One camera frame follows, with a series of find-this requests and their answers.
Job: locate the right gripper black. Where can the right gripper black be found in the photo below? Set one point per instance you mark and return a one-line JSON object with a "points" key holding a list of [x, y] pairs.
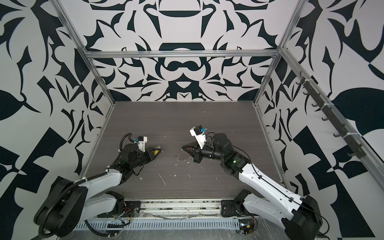
{"points": [[198, 154]]}

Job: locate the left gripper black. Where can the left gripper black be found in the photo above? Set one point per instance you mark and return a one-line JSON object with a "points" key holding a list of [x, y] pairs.
{"points": [[150, 154]]}

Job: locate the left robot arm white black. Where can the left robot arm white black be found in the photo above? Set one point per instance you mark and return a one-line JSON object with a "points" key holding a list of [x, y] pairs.
{"points": [[92, 187]]}

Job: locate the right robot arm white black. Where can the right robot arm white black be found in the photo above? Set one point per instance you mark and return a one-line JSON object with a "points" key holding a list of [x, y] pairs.
{"points": [[298, 216]]}

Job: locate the small circuit board green led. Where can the small circuit board green led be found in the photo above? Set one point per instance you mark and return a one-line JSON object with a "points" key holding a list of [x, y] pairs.
{"points": [[247, 226]]}

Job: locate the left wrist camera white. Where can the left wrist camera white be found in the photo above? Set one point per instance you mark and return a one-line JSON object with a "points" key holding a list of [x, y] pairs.
{"points": [[141, 143]]}

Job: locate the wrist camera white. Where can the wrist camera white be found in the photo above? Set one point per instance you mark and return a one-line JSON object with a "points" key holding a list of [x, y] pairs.
{"points": [[141, 143], [199, 133]]}

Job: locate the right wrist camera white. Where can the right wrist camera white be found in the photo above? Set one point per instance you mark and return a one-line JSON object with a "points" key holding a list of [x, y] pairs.
{"points": [[199, 133]]}

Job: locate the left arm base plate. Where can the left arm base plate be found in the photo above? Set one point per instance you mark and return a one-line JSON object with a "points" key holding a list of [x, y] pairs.
{"points": [[130, 209]]}

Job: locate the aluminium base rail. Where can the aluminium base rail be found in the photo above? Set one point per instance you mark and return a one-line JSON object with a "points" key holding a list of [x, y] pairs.
{"points": [[180, 207]]}

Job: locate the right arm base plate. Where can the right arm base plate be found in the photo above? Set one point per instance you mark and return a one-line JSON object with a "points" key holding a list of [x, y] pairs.
{"points": [[237, 208]]}

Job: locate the white slotted cable duct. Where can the white slotted cable duct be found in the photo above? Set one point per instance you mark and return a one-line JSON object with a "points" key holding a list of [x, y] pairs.
{"points": [[186, 224]]}

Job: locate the wall hook rack dark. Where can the wall hook rack dark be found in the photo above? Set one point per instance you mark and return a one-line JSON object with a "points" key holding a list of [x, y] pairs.
{"points": [[333, 116]]}

